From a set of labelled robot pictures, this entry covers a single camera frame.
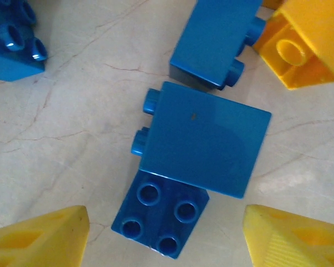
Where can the left gripper yellow-padded right finger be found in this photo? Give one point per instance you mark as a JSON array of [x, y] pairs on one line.
[[295, 242]]

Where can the left gripper yellow-padded left finger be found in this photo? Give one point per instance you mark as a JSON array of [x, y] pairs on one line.
[[36, 242]]

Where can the blue lego brick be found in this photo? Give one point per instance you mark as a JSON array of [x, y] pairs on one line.
[[156, 219], [208, 41], [8, 55], [206, 144]]

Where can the yellow lego brick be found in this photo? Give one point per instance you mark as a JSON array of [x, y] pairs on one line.
[[309, 41], [271, 2]]

